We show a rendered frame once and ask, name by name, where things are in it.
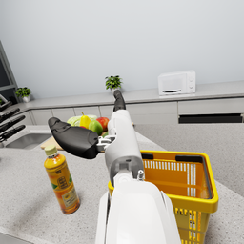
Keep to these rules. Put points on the lemon tea bottle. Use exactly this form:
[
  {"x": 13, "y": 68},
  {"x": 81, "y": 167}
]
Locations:
[{"x": 62, "y": 182}]

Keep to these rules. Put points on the yellow slatted basket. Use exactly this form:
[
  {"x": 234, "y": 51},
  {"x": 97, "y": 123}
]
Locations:
[{"x": 187, "y": 187}]

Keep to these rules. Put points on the steel kitchen sink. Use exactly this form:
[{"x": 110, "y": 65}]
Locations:
[{"x": 27, "y": 140}]

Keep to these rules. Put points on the red apple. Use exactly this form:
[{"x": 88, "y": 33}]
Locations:
[{"x": 103, "y": 122}]

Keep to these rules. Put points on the green apple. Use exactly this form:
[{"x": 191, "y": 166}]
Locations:
[{"x": 95, "y": 127}]

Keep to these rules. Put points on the potted green plant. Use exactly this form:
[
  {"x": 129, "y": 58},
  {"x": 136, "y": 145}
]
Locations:
[
  {"x": 113, "y": 83},
  {"x": 24, "y": 94}
]

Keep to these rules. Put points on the wooden cutting board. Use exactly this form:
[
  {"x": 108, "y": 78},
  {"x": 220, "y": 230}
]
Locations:
[{"x": 50, "y": 143}]

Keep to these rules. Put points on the green cabbage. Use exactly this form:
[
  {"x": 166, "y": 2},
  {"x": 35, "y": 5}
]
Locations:
[{"x": 76, "y": 120}]

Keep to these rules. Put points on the grey counter cabinets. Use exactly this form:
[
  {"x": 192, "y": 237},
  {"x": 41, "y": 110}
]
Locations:
[{"x": 165, "y": 109}]

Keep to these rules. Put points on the white microwave oven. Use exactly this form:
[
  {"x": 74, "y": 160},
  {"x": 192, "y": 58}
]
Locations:
[{"x": 176, "y": 83}]

